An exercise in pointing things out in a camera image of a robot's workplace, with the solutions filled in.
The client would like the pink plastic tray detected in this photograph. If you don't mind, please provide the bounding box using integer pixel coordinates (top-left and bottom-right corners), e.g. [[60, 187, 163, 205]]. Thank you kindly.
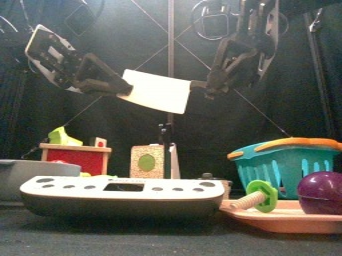
[[219, 198, 342, 235]]

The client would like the purple toy eggplant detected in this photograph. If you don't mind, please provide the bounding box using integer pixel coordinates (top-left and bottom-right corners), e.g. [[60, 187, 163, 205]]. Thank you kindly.
[[297, 171, 342, 216]]

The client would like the grey frame strut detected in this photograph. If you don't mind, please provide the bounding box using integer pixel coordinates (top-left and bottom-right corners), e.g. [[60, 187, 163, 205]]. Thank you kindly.
[[303, 8, 337, 141]]

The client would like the teal basket orange rim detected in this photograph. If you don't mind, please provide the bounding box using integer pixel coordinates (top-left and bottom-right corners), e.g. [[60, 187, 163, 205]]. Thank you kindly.
[[226, 136, 342, 200]]

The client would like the white black toy cooktop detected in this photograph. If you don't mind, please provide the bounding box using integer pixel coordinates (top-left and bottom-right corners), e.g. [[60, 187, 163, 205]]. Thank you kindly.
[[19, 174, 227, 219]]

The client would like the grey frame pole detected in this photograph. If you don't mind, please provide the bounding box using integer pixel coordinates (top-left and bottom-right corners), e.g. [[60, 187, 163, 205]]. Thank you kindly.
[[166, 0, 177, 126]]

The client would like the green toy screw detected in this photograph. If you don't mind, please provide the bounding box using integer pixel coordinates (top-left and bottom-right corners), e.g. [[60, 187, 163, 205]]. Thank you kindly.
[[229, 179, 279, 214]]

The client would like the dark green sushi piece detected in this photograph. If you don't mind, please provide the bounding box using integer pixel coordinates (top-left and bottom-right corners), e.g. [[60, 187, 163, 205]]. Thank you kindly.
[[159, 142, 182, 180]]

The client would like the white toy cleaver knife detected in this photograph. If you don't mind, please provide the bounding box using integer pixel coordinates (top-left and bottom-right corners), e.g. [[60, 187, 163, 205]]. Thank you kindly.
[[116, 68, 211, 115]]

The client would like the green yellow toy corn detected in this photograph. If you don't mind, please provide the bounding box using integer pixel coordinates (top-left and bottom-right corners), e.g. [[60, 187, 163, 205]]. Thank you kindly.
[[47, 126, 84, 147]]

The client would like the small block red dot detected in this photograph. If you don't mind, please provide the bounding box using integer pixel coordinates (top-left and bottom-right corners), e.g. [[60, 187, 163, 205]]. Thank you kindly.
[[90, 136, 108, 148]]

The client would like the red wooden box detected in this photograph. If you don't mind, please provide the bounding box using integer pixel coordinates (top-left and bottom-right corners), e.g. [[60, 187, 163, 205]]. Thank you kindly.
[[38, 142, 114, 177]]

